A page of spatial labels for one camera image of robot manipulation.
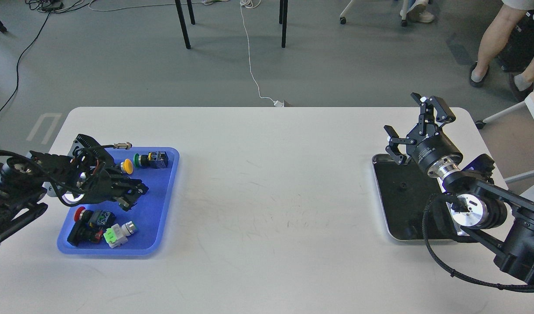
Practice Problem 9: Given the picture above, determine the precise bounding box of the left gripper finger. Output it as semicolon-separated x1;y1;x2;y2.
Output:
115;196;139;212
112;175;149;197

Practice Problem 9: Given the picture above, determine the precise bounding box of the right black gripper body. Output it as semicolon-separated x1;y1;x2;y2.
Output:
407;133;463;177

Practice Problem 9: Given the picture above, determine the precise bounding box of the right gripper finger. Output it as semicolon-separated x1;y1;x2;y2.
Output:
384;125;418;166
410;92;456;140

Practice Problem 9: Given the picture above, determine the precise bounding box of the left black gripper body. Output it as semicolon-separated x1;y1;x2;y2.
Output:
75;168;119;204

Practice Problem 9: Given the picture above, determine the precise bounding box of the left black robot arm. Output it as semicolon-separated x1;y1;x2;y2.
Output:
0;134;148;243

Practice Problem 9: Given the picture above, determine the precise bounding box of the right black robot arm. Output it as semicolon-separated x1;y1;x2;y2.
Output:
384;92;534;294

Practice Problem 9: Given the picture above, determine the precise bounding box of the blue plastic tray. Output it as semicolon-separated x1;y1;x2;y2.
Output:
56;147;180;258

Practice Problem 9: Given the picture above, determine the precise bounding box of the silver metal tray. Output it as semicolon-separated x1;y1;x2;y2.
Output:
371;154;443;243

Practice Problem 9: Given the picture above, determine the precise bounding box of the person leg with sandal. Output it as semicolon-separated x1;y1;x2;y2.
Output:
469;0;530;88

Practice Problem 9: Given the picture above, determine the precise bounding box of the black equipment case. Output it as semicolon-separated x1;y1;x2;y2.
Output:
497;10;534;73

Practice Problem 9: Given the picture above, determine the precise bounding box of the white chair base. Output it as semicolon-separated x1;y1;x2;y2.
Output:
338;0;410;27

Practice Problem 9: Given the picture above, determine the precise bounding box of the yellow push button switch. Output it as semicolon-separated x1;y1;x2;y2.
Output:
119;159;134;174

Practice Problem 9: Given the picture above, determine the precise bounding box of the white green selector switch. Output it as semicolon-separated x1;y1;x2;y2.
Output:
103;221;138;249

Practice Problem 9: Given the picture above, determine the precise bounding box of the green push button switch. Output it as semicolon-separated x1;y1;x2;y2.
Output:
133;151;169;169

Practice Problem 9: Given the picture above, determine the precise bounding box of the red push button switch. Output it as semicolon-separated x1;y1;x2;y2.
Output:
66;206;116;246

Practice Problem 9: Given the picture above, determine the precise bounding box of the black cable on floor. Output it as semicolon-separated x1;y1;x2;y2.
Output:
0;0;86;140

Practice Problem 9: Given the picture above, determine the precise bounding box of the white cable on floor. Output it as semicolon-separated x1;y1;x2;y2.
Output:
89;0;285;107

